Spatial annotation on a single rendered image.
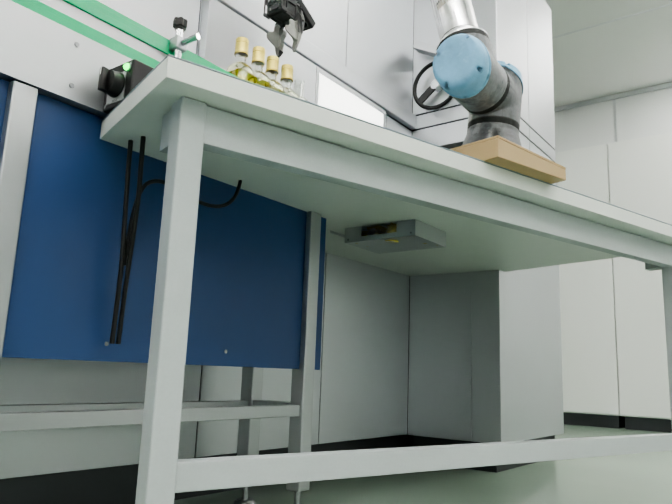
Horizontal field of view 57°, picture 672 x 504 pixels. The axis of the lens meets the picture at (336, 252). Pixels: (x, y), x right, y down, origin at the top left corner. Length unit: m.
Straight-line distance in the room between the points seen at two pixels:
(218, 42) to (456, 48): 0.73
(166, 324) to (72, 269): 0.29
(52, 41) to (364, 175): 0.56
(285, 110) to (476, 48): 0.50
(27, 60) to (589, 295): 4.49
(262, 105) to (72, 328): 0.48
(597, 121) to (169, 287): 5.28
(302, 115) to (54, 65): 0.42
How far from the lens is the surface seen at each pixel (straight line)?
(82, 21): 1.25
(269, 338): 1.43
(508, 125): 1.45
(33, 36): 1.16
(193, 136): 0.95
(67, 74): 1.17
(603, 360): 5.05
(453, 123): 2.60
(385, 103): 2.49
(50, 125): 1.15
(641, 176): 5.21
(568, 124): 5.99
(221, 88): 0.95
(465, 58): 1.35
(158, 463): 0.90
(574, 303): 5.13
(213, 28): 1.84
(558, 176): 1.42
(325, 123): 1.03
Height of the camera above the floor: 0.33
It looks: 11 degrees up
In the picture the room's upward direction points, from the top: 2 degrees clockwise
